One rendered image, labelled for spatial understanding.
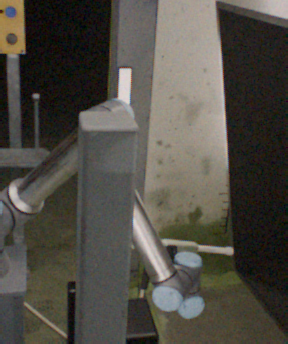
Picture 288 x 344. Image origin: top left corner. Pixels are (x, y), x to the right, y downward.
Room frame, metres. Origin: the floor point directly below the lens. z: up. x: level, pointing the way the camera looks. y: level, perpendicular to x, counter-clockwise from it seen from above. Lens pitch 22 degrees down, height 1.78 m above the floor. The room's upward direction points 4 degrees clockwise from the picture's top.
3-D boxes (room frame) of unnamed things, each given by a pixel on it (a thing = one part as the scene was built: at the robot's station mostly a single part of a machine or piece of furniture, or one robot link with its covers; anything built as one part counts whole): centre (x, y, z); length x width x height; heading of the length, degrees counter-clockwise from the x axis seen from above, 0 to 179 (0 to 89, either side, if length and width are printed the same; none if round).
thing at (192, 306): (1.46, -0.18, 0.68); 0.12 x 0.09 x 0.10; 23
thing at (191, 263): (1.45, -0.17, 0.79); 0.12 x 0.09 x 0.12; 156
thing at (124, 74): (2.37, 0.12, 0.96); 0.06 x 0.02 x 0.63; 103
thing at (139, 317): (0.48, 0.02, 1.35); 0.09 x 0.07 x 0.07; 103
